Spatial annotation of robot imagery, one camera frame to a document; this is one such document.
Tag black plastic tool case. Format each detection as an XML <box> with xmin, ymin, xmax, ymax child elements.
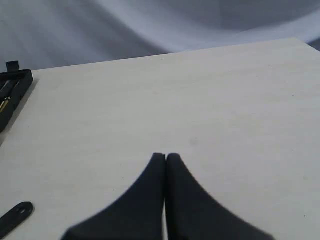
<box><xmin>0</xmin><ymin>60</ymin><xmax>34</xmax><ymax>133</ymax></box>

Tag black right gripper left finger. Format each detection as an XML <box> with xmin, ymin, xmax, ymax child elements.
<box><xmin>62</xmin><ymin>153</ymin><xmax>166</xmax><ymax>240</ymax></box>

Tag white backdrop cloth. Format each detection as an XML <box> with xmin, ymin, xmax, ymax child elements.
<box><xmin>0</xmin><ymin>0</ymin><xmax>320</xmax><ymax>71</ymax></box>

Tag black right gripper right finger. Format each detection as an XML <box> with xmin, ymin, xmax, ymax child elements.
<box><xmin>165</xmin><ymin>153</ymin><xmax>273</xmax><ymax>240</ymax></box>

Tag black handled adjustable wrench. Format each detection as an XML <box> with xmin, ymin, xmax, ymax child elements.
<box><xmin>0</xmin><ymin>201</ymin><xmax>35</xmax><ymax>240</ymax></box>

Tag yellow handled long screwdriver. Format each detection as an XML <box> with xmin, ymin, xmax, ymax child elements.
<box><xmin>0</xmin><ymin>97</ymin><xmax>11</xmax><ymax>113</ymax></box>

